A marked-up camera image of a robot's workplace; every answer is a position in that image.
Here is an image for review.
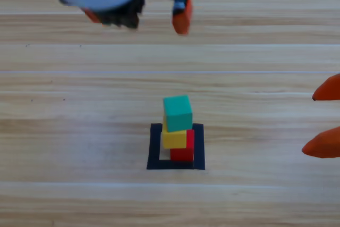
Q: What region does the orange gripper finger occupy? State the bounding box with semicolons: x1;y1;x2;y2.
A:
301;126;340;159
312;73;340;102

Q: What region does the yellow wooden cube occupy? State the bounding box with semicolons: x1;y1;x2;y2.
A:
161;117;188;150

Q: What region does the black tape square outline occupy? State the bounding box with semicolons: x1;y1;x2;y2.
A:
146;122;206;171

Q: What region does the red wooden cube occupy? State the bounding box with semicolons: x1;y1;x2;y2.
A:
169;129;196;163

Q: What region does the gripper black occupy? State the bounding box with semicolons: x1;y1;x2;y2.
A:
83;0;194;36

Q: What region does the green wooden cube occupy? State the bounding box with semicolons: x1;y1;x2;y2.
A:
162;94;193;133

